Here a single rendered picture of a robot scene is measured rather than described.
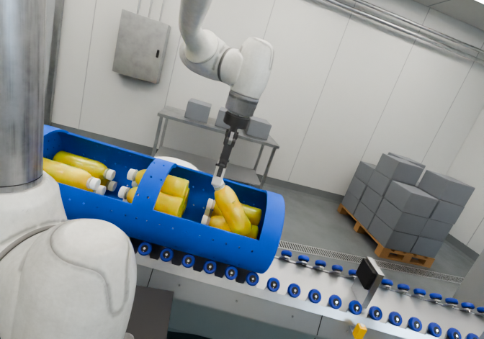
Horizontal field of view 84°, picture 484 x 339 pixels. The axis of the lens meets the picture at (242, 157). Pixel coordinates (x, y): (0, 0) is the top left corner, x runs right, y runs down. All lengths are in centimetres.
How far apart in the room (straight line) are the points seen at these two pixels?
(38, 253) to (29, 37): 29
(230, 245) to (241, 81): 49
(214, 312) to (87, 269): 68
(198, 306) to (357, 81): 430
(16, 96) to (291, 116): 419
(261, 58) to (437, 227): 378
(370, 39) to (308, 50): 98
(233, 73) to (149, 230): 54
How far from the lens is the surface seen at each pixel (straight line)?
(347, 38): 474
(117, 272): 46
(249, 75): 75
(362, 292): 122
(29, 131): 52
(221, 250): 90
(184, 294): 103
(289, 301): 106
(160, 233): 90
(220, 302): 103
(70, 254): 44
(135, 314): 74
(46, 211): 57
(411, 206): 388
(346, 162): 508
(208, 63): 80
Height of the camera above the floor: 158
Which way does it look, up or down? 16 degrees down
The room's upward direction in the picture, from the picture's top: 18 degrees clockwise
